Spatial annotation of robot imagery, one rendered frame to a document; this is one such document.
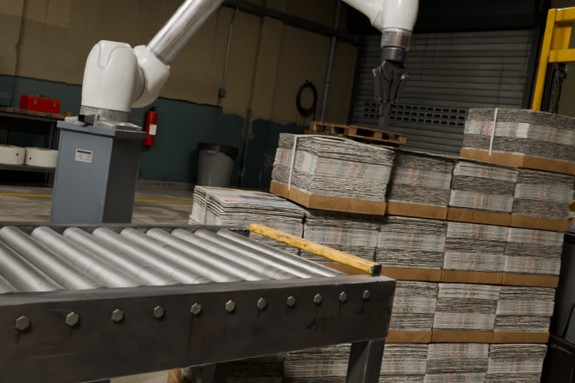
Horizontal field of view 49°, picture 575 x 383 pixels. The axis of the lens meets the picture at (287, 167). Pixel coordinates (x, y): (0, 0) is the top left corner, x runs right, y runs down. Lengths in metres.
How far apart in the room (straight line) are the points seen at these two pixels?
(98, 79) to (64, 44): 6.68
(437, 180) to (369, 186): 0.31
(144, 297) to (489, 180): 1.75
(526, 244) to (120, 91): 1.63
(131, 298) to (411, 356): 1.64
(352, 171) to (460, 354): 0.88
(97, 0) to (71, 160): 6.93
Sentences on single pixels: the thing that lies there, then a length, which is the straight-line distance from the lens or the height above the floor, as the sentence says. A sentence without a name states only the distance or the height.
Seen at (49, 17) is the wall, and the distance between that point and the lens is 8.66.
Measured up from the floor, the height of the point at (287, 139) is 1.04.
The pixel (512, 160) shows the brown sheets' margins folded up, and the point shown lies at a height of 1.09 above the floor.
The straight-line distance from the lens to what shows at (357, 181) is 2.12.
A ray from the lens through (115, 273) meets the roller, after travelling 1.08.
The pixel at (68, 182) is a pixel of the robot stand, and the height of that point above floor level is 0.82.
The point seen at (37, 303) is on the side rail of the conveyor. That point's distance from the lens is 0.90.
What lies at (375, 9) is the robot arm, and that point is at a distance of 2.14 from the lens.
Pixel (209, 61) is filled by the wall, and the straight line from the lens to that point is 9.70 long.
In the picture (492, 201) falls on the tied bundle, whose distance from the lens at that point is 2.50.
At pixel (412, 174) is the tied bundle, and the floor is 0.98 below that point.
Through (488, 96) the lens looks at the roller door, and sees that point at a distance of 9.76.
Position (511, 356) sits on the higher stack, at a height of 0.32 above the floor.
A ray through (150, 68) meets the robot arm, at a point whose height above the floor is 1.21.
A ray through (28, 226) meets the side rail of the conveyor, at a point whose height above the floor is 0.80.
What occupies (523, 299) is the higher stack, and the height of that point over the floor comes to 0.55.
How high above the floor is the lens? 1.06
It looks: 3 degrees down
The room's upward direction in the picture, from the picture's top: 8 degrees clockwise
